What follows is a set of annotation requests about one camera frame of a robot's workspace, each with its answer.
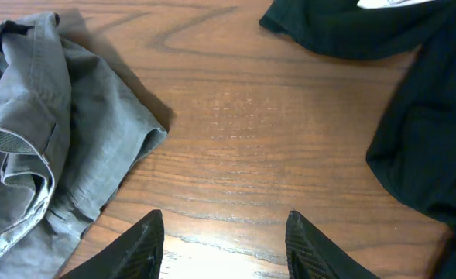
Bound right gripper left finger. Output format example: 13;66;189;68
61;209;164;279

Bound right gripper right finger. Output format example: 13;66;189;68
285;211;379;279

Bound grey shorts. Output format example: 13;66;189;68
0;12;167;278

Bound black garment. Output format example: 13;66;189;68
259;0;456;278

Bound white shirt with green logo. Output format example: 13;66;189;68
357;0;433;9

